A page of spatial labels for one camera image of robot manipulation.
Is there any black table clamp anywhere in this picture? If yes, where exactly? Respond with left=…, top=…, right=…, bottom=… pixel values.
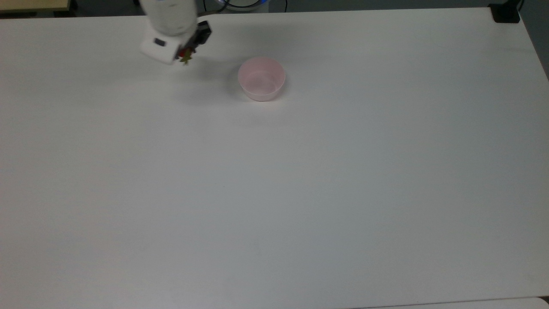
left=489, top=0, right=525, bottom=24

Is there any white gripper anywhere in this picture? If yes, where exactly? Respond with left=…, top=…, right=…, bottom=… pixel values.
left=139, top=20, right=213, bottom=65

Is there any black cable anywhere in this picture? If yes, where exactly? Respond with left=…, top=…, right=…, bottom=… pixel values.
left=202, top=0, right=228, bottom=14

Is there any white robot base blue ring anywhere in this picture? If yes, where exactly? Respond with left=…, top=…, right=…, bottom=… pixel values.
left=218, top=0, right=270, bottom=12

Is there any light wooden side table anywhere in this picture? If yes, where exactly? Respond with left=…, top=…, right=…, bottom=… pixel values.
left=0, top=0, right=78, bottom=18

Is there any pink plastic bowl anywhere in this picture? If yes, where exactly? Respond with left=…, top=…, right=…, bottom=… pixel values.
left=238, top=57, right=286, bottom=102

